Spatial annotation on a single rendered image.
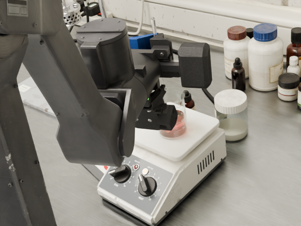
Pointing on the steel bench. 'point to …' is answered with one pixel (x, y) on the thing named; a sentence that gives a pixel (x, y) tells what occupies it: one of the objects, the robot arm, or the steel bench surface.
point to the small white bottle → (294, 68)
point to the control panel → (137, 199)
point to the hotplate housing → (194, 177)
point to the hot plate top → (196, 133)
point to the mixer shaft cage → (71, 12)
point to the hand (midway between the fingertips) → (153, 46)
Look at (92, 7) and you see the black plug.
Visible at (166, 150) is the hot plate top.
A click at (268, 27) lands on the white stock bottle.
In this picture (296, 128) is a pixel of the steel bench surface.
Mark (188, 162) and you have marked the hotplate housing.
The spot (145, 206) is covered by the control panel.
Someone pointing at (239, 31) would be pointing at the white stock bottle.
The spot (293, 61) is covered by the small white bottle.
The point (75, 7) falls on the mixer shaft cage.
